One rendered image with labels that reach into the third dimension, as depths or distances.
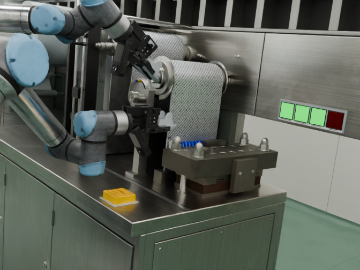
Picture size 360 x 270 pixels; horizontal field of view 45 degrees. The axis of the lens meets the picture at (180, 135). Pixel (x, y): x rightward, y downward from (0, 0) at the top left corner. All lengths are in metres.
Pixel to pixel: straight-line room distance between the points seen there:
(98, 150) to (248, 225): 0.56
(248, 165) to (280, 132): 3.01
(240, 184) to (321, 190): 2.84
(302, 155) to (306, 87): 2.86
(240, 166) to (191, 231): 0.28
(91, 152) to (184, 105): 0.39
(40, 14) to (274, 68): 0.80
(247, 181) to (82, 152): 0.55
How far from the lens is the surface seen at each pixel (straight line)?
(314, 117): 1.47
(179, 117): 1.50
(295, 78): 1.52
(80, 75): 1.73
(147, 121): 1.38
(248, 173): 1.48
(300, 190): 4.39
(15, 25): 1.28
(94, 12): 1.32
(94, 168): 1.31
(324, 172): 4.22
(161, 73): 1.47
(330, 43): 1.47
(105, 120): 1.29
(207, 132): 1.60
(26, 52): 1.05
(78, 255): 1.52
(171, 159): 1.40
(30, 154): 1.78
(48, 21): 1.21
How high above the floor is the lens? 1.34
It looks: 11 degrees down
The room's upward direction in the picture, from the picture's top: 6 degrees clockwise
